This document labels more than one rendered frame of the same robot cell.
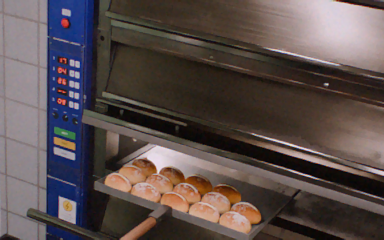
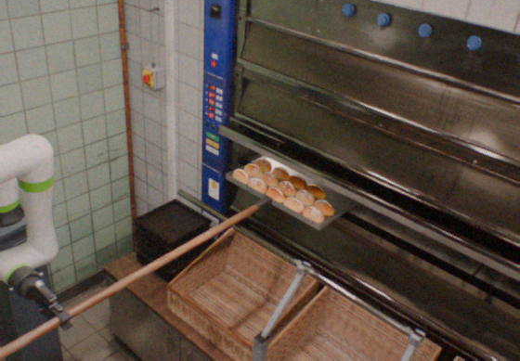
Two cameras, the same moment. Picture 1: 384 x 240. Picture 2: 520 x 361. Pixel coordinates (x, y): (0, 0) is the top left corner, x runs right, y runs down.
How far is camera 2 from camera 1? 0.45 m
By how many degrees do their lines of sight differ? 14
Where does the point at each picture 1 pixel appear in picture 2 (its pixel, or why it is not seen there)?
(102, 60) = (237, 90)
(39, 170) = (198, 158)
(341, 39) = (391, 95)
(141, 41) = (261, 80)
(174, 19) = (281, 67)
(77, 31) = (220, 69)
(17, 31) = (187, 65)
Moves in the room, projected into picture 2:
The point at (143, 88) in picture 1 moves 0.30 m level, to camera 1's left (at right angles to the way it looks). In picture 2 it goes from (262, 112) to (200, 100)
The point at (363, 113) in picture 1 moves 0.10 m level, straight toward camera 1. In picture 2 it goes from (406, 148) to (398, 159)
